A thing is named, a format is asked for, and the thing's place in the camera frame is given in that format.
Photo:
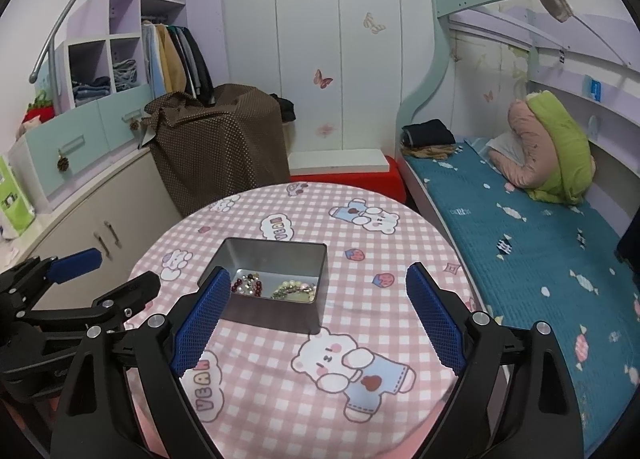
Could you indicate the beige cabinet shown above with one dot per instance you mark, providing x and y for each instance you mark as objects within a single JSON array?
[{"x": 100, "y": 209}]

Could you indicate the green bag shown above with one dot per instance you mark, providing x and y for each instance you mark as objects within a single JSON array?
[{"x": 15, "y": 204}]

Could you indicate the green blanket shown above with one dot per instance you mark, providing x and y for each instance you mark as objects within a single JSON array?
[{"x": 565, "y": 149}]

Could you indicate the white pillow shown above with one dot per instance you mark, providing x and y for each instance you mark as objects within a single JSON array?
[{"x": 500, "y": 146}]

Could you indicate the folded dark clothes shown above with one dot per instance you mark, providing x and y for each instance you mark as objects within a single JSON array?
[{"x": 427, "y": 134}]

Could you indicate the lavender bed shelf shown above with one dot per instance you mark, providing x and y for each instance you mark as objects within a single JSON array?
[{"x": 610, "y": 119}]

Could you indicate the folded jeans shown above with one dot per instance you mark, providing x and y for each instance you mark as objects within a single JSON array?
[
  {"x": 125, "y": 74},
  {"x": 92, "y": 87}
]

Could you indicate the dark hanging garment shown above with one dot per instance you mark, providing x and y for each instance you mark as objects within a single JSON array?
[{"x": 631, "y": 254}]

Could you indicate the white board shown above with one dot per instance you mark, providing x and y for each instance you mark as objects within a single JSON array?
[{"x": 340, "y": 160}]

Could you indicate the pale pink butterfly sticker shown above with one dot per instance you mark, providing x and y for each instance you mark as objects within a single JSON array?
[{"x": 326, "y": 129}]

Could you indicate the brown dotted fabric cover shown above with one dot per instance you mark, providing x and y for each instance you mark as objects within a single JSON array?
[{"x": 210, "y": 149}]

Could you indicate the red plush toy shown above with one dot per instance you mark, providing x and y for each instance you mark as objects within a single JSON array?
[{"x": 40, "y": 114}]

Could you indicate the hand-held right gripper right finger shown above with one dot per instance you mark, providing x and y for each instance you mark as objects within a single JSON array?
[{"x": 435, "y": 319}]

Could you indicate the teal drawer unit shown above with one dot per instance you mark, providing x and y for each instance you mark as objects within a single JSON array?
[{"x": 85, "y": 139}]

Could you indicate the pink butterfly wall sticker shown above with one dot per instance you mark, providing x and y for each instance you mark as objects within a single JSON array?
[{"x": 322, "y": 78}]

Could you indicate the pine cone ornament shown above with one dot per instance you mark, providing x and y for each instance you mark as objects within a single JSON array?
[
  {"x": 134, "y": 124},
  {"x": 62, "y": 162}
]

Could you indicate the grey metal tin box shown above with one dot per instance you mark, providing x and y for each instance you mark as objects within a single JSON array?
[{"x": 270, "y": 254}]

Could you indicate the mint green bed frame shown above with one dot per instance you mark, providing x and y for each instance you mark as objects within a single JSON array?
[{"x": 425, "y": 89}]

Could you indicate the pink checkered bear tablecloth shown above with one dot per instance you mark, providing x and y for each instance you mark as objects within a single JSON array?
[{"x": 260, "y": 354}]

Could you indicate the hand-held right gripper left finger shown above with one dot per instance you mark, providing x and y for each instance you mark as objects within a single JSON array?
[{"x": 200, "y": 321}]

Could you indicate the dark hanging jacket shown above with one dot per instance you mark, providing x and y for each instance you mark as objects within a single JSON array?
[{"x": 197, "y": 66}]

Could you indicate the light blue hanging shirt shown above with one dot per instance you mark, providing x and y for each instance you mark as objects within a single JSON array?
[{"x": 155, "y": 59}]

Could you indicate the beige butterfly wall sticker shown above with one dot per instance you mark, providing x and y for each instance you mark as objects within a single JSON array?
[{"x": 374, "y": 23}]

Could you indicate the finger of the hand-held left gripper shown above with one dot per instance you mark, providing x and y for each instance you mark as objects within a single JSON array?
[
  {"x": 130, "y": 295},
  {"x": 75, "y": 264}
]

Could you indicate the blue candy print mattress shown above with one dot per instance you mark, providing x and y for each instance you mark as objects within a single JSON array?
[{"x": 525, "y": 249}]

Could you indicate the black cloth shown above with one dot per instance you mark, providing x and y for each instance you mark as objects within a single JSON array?
[{"x": 285, "y": 109}]

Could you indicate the red block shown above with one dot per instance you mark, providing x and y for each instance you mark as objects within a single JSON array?
[{"x": 370, "y": 184}]

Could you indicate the yellow hanging garment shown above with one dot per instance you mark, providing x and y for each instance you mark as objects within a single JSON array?
[{"x": 172, "y": 61}]

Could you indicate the small blue label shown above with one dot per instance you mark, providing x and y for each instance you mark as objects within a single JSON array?
[{"x": 595, "y": 88}]

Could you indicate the pink pillow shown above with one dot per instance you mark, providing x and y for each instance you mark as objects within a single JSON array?
[{"x": 525, "y": 139}]

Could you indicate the lavender stair shelf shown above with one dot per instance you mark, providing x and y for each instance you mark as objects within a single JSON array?
[{"x": 125, "y": 4}]

